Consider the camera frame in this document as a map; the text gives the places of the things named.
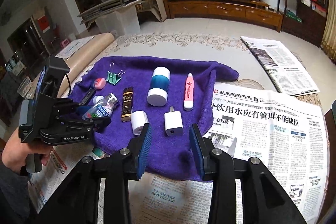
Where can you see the pink stool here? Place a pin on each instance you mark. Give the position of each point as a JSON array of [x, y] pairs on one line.
[[64, 43]]

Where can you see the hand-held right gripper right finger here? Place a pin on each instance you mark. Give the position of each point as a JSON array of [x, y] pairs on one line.
[[198, 153]]

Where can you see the white paper sheet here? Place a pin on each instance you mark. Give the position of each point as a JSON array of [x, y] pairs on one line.
[[74, 47]]

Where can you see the dark glass cabinet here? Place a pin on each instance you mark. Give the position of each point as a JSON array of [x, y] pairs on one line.
[[26, 43]]

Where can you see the green binder clip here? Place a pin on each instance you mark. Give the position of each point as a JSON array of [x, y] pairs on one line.
[[112, 78]]

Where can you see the newspaper with large headline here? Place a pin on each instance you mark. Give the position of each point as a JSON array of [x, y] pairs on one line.
[[262, 134]]

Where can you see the newspaper sheet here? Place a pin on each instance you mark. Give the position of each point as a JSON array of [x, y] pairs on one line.
[[168, 195]]

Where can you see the person's left forearm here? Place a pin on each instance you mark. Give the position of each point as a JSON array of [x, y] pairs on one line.
[[10, 192]]

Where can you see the grey folded tables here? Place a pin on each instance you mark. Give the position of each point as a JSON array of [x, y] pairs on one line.
[[115, 2]]

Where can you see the folded newspaper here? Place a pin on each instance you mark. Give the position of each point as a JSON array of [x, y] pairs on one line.
[[288, 69]]

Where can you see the white plastic storage box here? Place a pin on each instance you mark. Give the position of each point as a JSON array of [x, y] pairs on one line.
[[118, 20]]

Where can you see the clear candy bottle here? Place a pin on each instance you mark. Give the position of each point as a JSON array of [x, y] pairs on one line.
[[105, 108]]

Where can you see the beige curtain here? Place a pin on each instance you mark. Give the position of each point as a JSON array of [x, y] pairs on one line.
[[329, 29]]

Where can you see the person's left hand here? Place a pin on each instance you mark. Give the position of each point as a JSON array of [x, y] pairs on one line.
[[13, 153]]

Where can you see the beige padded bench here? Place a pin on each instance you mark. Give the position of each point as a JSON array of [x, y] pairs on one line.
[[86, 53]]

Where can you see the pink highlighter pen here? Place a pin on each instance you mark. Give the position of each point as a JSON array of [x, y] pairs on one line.
[[189, 92]]

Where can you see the wooden cabinet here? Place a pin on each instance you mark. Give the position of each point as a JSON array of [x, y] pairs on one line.
[[223, 8]]

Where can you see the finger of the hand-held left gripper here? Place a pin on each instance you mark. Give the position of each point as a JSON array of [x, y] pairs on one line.
[[97, 123], [67, 107]]

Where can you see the brown and gold box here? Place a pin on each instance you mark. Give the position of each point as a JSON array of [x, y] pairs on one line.
[[127, 106]]

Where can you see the pink capped tube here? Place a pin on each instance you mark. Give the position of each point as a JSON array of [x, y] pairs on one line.
[[99, 83]]

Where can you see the clear glass cup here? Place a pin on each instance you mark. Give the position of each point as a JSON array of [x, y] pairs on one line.
[[26, 88]]

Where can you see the teal chair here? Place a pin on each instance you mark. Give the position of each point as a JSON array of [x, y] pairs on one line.
[[331, 119]]

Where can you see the white plug charger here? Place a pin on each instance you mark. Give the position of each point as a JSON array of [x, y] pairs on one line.
[[173, 123]]

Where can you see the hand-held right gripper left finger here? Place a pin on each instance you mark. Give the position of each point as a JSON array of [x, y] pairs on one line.
[[143, 153]]

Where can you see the blue and white jar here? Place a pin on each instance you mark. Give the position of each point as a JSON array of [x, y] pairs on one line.
[[158, 82]]

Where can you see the purple towel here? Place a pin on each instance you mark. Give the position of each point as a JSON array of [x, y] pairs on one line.
[[136, 69]]

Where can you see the white tape roll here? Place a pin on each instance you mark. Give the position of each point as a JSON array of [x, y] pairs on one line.
[[137, 121]]

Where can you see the small white capped bottle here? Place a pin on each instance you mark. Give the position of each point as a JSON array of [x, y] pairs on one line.
[[99, 100]]

